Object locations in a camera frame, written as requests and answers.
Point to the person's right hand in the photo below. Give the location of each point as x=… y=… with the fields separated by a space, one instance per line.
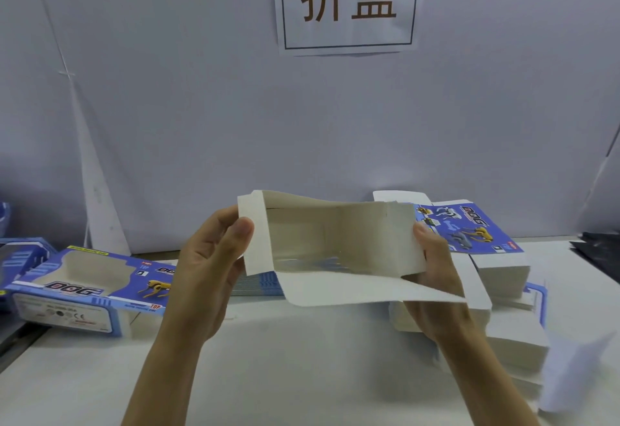
x=441 y=295

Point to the white folded paper sheet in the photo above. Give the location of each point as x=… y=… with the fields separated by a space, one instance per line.
x=576 y=372

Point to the pile of blue boxes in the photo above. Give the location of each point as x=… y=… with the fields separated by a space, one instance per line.
x=19 y=256

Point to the black object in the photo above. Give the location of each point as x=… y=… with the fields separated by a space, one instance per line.
x=601 y=254

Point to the person's right forearm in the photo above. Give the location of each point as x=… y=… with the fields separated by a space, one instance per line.
x=484 y=387

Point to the stack of boxes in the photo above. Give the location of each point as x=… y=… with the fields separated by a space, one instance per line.
x=509 y=334
x=257 y=285

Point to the blue dog-print cardboard box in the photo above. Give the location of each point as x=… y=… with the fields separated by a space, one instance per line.
x=58 y=309
x=339 y=237

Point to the person's left forearm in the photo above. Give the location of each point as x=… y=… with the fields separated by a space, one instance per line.
x=160 y=387

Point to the white paper wall sign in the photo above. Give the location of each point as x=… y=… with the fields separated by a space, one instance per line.
x=347 y=38

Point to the person's left hand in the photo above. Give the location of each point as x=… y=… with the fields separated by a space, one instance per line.
x=203 y=285

